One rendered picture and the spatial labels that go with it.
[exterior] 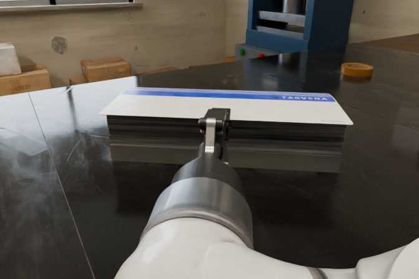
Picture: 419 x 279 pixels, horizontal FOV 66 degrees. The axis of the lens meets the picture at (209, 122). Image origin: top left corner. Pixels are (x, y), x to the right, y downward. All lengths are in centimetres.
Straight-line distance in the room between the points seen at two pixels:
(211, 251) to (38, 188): 42
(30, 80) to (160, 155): 245
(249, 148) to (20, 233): 35
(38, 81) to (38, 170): 237
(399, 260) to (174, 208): 14
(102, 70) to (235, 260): 292
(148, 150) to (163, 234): 36
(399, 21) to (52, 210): 246
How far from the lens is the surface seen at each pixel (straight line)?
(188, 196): 26
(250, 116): 52
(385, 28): 270
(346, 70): 122
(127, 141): 58
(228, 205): 26
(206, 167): 30
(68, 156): 66
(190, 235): 22
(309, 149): 56
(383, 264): 20
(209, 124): 33
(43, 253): 46
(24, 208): 55
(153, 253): 21
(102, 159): 62
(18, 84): 298
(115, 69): 310
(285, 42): 241
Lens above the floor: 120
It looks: 24 degrees down
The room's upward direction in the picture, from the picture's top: straight up
